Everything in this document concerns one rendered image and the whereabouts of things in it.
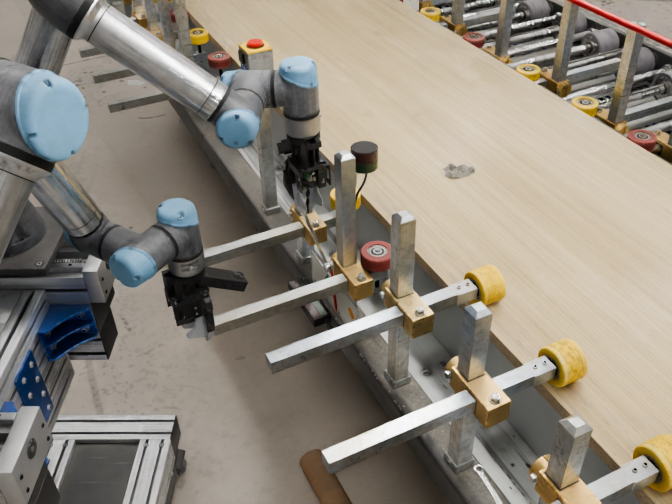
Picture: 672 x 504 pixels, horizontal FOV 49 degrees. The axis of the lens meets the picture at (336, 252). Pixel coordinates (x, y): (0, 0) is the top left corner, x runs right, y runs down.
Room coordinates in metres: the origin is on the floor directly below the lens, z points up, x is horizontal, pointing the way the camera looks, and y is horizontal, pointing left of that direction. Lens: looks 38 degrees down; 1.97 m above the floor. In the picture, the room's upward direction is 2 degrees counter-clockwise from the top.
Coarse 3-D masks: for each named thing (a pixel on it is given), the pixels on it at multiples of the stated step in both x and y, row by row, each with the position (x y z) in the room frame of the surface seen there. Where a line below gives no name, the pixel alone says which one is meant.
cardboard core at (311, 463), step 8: (304, 456) 1.39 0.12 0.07; (312, 456) 1.39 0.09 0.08; (320, 456) 1.39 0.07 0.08; (304, 464) 1.37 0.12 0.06; (312, 464) 1.36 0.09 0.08; (320, 464) 1.36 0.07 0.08; (304, 472) 1.36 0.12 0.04; (312, 472) 1.33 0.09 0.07; (320, 472) 1.33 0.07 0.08; (312, 480) 1.31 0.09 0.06; (320, 480) 1.30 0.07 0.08; (328, 480) 1.30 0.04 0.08; (336, 480) 1.30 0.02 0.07; (320, 488) 1.28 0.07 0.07; (328, 488) 1.27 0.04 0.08; (336, 488) 1.27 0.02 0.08; (320, 496) 1.26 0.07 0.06; (328, 496) 1.25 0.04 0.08; (336, 496) 1.24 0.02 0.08; (344, 496) 1.25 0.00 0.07
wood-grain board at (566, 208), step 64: (192, 0) 3.09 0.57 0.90; (256, 0) 3.07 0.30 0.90; (320, 0) 3.04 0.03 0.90; (384, 0) 3.02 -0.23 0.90; (320, 64) 2.41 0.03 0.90; (384, 64) 2.39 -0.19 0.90; (448, 64) 2.38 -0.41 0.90; (384, 128) 1.94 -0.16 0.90; (448, 128) 1.93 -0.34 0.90; (512, 128) 1.92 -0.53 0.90; (576, 128) 1.91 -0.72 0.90; (384, 192) 1.60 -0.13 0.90; (448, 192) 1.59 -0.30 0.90; (512, 192) 1.58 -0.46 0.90; (576, 192) 1.57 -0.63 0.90; (640, 192) 1.56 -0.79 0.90; (448, 256) 1.33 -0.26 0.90; (512, 256) 1.32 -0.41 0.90; (576, 256) 1.31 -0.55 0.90; (640, 256) 1.31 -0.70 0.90; (512, 320) 1.11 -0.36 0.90; (576, 320) 1.10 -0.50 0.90; (640, 320) 1.10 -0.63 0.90; (576, 384) 0.93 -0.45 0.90; (640, 384) 0.92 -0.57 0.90
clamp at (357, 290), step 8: (336, 256) 1.38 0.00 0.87; (336, 264) 1.35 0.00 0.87; (352, 264) 1.35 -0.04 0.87; (360, 264) 1.34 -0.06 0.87; (336, 272) 1.35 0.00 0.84; (344, 272) 1.32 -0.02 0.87; (352, 272) 1.32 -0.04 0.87; (360, 272) 1.31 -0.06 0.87; (352, 280) 1.29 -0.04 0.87; (368, 280) 1.29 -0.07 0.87; (352, 288) 1.28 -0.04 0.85; (360, 288) 1.27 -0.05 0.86; (368, 288) 1.28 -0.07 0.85; (352, 296) 1.28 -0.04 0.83; (360, 296) 1.27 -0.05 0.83; (368, 296) 1.28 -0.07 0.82
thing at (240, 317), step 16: (368, 272) 1.33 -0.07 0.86; (384, 272) 1.34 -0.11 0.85; (304, 288) 1.28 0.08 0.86; (320, 288) 1.27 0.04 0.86; (336, 288) 1.29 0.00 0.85; (256, 304) 1.23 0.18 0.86; (272, 304) 1.22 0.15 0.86; (288, 304) 1.24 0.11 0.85; (304, 304) 1.25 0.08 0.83; (224, 320) 1.18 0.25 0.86; (240, 320) 1.19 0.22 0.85; (256, 320) 1.20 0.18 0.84
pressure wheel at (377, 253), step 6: (366, 246) 1.37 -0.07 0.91; (372, 246) 1.37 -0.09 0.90; (378, 246) 1.37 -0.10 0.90; (384, 246) 1.37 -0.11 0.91; (390, 246) 1.36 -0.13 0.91; (360, 252) 1.35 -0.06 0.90; (366, 252) 1.34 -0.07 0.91; (372, 252) 1.35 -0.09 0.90; (378, 252) 1.34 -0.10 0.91; (384, 252) 1.34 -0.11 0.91; (390, 252) 1.34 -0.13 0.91; (366, 258) 1.32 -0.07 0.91; (372, 258) 1.32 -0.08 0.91; (378, 258) 1.32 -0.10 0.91; (384, 258) 1.32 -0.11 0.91; (366, 264) 1.32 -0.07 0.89; (372, 264) 1.31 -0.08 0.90; (378, 264) 1.31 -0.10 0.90; (384, 264) 1.31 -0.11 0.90; (372, 270) 1.31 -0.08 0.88; (378, 270) 1.31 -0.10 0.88; (384, 270) 1.31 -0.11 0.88; (378, 282) 1.34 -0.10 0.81
